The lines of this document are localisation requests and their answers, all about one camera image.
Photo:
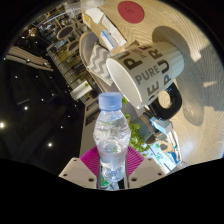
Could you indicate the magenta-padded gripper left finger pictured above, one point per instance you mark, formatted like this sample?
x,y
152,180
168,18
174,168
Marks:
x,y
85,166

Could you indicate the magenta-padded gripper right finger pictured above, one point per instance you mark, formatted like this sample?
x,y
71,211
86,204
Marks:
x,y
141,168

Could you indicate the clear blue-capped water bottle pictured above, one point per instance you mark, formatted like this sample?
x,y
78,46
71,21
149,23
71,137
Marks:
x,y
111,133

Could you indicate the green potted plant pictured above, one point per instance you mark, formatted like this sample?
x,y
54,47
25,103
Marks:
x,y
137,135

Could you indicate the white sheet with pens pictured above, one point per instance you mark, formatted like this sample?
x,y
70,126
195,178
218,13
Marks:
x,y
175,146

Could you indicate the white round column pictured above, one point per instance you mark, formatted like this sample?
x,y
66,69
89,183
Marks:
x,y
80,90

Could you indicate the group of ceiling lights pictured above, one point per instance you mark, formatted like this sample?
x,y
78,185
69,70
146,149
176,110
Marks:
x,y
26,108

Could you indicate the grey zigzag cushion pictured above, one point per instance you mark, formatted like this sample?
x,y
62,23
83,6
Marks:
x,y
100,63

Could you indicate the white and blue booklet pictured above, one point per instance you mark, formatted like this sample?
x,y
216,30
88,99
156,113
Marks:
x,y
111,35

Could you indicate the group of dining chairs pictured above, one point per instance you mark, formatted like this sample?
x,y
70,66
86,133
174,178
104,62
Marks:
x,y
65,33

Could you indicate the yellow card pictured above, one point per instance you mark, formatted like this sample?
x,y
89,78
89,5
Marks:
x,y
86,20

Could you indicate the flat round red coaster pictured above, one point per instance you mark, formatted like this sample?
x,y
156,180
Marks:
x,y
131,11

